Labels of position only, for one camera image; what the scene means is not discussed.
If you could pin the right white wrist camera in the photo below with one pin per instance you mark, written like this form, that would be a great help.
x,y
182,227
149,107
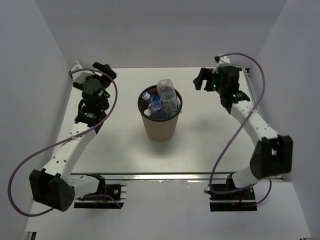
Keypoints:
x,y
221,61

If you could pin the brown cylindrical paper bin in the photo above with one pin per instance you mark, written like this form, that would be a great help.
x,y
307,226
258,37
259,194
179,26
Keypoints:
x,y
158,130

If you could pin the large clear bottle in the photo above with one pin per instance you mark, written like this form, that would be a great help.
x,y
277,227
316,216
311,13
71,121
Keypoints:
x,y
168,96

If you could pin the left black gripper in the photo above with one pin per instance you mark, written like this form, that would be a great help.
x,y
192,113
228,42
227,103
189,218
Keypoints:
x,y
106,68

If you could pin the blue label bottle front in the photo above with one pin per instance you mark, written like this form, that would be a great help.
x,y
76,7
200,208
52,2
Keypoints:
x,y
155,108

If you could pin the small bottle blue cap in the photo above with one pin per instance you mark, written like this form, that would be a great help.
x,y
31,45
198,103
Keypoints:
x,y
147,97

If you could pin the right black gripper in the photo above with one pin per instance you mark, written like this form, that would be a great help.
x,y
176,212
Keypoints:
x,y
205,74

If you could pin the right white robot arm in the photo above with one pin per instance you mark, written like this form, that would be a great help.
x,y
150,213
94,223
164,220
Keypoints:
x,y
273,152

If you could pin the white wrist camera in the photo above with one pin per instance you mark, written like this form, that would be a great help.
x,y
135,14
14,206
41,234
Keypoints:
x,y
79,77
221,61

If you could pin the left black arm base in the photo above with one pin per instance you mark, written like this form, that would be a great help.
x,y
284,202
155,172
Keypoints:
x,y
93,191

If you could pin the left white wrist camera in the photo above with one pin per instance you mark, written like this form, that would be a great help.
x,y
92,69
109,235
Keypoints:
x,y
79,77

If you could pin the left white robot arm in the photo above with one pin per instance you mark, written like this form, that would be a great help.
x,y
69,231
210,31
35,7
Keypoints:
x,y
52,186

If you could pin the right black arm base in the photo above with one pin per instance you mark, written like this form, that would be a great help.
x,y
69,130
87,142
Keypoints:
x,y
242,201

